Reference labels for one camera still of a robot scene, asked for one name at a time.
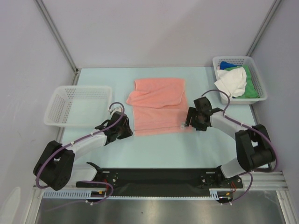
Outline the pink terry towel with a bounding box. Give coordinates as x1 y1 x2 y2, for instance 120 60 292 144
126 78 189 137

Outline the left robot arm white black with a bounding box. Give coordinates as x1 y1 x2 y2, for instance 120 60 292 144
33 112 133 191

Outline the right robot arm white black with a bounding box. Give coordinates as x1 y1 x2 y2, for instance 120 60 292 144
185 97 277 188

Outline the white basket with towels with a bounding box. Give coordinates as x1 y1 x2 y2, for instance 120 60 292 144
212 56 268 105

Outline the empty white plastic basket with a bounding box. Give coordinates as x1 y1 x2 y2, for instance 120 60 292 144
43 85 113 127

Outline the white towel in basket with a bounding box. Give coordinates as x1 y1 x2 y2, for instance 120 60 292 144
214 67 247 98

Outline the blue towel in basket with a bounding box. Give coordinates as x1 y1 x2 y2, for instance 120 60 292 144
219 61 236 70

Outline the green towel in basket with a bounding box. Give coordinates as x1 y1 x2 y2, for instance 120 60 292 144
225 65 259 98

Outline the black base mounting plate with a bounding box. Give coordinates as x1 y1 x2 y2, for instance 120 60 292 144
76 168 243 197

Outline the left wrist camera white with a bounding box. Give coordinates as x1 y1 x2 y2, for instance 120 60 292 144
109 106 123 115

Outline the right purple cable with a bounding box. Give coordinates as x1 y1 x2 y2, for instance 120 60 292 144
202 90 278 206

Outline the white slotted cable duct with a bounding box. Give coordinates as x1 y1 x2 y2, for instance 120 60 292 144
43 189 231 200

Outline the right aluminium corner post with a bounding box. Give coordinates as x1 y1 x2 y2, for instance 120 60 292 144
246 0 284 56

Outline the aluminium corner post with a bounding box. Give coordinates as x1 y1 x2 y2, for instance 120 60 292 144
246 0 284 56
34 0 78 74

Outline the left aluminium corner post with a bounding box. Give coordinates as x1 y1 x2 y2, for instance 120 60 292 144
34 0 78 74

